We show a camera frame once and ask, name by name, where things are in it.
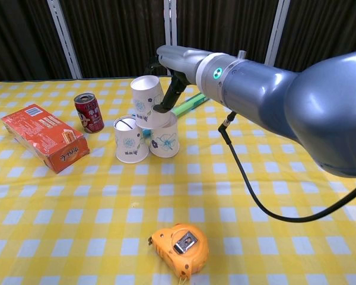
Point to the red drink can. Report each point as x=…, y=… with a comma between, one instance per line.
x=90, y=117

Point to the green blue water pump toy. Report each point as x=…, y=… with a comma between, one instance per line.
x=188, y=104

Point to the white slotted rail post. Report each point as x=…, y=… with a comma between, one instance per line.
x=65, y=38
x=170, y=23
x=277, y=29

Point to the yellow checkered tablecloth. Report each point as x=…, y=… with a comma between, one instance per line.
x=136, y=207

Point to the dark pleated curtain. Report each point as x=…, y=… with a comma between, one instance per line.
x=106, y=35

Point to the orange tape measure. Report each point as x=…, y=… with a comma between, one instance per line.
x=181, y=246

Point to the white paper cup large flower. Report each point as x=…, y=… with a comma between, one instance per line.
x=166, y=142

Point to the white paper cup black line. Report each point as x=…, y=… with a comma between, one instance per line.
x=130, y=145

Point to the white paper cup small print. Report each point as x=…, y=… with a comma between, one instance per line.
x=145, y=101

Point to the orange cardboard snack box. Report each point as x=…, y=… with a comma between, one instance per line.
x=44, y=133

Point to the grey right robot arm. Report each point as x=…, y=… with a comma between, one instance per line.
x=284, y=95

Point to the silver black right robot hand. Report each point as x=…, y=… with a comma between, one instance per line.
x=181, y=60

